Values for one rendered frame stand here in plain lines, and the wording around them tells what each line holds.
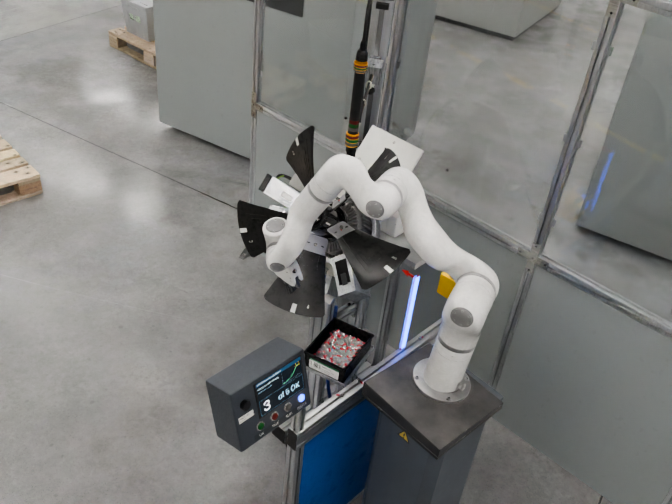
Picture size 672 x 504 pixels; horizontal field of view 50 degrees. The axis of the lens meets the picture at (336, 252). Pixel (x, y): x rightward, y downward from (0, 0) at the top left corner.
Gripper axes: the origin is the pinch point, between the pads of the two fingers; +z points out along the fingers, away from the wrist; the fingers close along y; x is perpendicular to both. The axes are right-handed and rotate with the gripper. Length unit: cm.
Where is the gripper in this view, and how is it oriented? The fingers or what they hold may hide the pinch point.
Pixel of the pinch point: (290, 287)
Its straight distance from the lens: 252.0
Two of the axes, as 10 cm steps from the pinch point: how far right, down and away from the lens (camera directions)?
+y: -7.2, -4.7, 5.1
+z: 1.1, 6.5, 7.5
